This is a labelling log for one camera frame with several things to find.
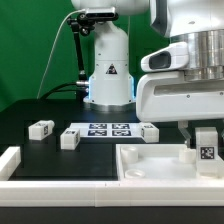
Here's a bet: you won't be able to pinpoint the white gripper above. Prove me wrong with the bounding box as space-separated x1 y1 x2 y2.
136 42 224 147

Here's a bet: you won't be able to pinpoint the white square table top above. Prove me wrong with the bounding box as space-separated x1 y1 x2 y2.
116 144 224 181

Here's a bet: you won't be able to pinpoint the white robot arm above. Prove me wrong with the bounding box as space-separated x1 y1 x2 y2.
71 0 224 123

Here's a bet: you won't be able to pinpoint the marker tag sheet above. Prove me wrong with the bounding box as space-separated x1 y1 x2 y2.
70 123 141 138

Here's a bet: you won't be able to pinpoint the white U-shaped fence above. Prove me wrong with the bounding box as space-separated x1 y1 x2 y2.
0 147 224 207

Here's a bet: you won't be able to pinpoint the black cables at base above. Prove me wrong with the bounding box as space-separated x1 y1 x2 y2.
39 80 90 100

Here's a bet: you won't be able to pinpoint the camera on mount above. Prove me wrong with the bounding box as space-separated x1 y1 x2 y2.
85 7 116 20

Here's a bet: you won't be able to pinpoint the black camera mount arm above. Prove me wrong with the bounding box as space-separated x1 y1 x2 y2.
67 13 95 102

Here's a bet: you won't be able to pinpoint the white cable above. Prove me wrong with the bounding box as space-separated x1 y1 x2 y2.
36 9 88 100

